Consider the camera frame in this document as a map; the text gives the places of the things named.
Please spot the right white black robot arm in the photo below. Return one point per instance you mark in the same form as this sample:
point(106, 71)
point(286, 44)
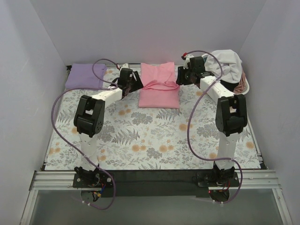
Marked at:
point(231, 118)

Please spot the brown garment in basket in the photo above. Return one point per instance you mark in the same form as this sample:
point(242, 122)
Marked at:
point(243, 87)

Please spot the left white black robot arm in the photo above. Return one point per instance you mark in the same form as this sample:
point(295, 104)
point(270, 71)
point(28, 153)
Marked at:
point(89, 120)

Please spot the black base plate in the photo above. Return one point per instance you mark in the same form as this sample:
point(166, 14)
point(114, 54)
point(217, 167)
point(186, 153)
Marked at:
point(136, 183)

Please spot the floral table cloth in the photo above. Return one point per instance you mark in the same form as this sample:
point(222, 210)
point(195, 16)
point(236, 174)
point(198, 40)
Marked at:
point(148, 138)

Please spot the black garment in basket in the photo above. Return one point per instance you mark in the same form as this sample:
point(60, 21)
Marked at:
point(229, 86)

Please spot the folded purple t shirt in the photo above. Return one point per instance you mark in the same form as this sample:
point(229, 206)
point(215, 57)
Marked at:
point(81, 76)

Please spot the aluminium frame rail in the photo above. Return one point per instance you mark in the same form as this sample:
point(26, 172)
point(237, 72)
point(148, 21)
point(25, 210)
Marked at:
point(54, 201)

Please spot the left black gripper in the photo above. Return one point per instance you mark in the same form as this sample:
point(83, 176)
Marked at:
point(133, 84)

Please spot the pink t shirt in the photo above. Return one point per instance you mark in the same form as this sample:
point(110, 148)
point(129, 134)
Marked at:
point(160, 89)

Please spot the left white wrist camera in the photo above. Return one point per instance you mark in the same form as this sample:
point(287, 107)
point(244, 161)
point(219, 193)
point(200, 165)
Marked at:
point(125, 65)

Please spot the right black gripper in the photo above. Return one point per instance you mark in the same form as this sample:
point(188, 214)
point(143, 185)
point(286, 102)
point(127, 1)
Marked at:
point(183, 78)

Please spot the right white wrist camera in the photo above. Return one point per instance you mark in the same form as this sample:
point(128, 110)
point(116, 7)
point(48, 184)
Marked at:
point(186, 57)

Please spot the white t shirt in basket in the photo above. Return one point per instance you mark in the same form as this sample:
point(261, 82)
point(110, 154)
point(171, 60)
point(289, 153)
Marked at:
point(230, 63)

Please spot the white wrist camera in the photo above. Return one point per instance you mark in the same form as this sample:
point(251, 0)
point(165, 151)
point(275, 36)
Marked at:
point(186, 57)
point(125, 65)

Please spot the white laundry basket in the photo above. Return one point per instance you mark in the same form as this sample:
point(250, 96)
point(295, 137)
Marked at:
point(227, 65)

